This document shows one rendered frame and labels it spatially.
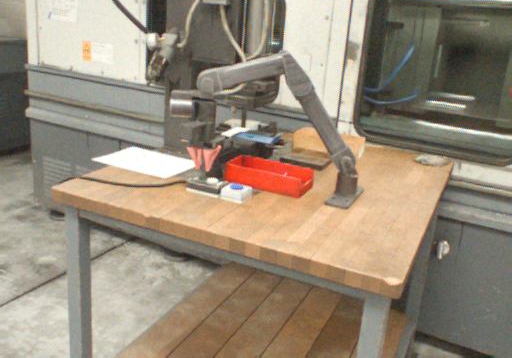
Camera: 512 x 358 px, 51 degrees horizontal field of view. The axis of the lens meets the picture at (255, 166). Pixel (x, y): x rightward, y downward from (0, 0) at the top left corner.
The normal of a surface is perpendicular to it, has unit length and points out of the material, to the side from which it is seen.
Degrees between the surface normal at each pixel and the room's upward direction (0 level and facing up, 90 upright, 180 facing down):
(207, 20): 90
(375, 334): 90
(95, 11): 90
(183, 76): 90
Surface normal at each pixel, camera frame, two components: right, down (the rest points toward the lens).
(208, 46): -0.43, 0.24
